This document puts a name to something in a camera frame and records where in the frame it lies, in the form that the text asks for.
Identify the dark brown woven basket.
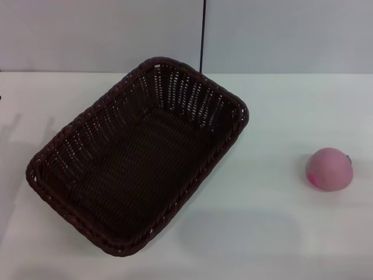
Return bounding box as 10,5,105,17
25,56,251,258

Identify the black vertical wall strip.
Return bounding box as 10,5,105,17
199,0,207,73

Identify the pink peach toy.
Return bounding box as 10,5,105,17
305,147,354,193

